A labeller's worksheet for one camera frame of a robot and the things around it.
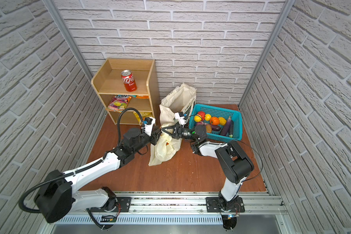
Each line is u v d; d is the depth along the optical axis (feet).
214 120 3.39
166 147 2.37
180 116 2.43
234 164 1.58
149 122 2.16
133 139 1.93
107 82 2.94
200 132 2.14
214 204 2.43
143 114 3.54
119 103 3.04
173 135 2.32
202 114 3.47
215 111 3.50
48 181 1.40
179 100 3.50
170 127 2.39
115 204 2.21
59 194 1.31
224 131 3.28
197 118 3.30
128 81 2.49
